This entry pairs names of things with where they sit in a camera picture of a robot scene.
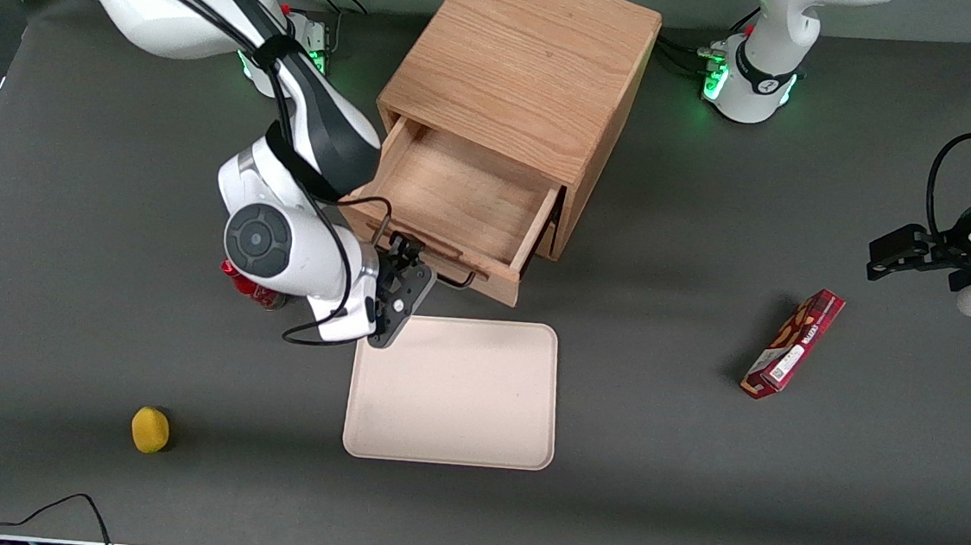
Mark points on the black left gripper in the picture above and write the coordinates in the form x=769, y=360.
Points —
x=957, y=249

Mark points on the small red soda bottle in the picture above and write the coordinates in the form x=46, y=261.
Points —
x=263, y=294

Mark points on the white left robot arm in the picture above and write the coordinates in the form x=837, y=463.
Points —
x=766, y=69

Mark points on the wooden drawer cabinet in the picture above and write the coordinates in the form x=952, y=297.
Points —
x=520, y=59

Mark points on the red snack box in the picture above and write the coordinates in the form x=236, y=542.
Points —
x=793, y=347

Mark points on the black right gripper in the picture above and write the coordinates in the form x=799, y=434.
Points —
x=401, y=256

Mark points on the wooden drawer with pull strip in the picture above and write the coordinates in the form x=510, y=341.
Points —
x=465, y=197

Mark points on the wooden drawer without pull strip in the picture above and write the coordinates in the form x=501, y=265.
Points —
x=549, y=241

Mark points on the beige rectangular tray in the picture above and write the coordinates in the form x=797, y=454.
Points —
x=452, y=391

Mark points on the yellow lemon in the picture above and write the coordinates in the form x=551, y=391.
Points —
x=150, y=430

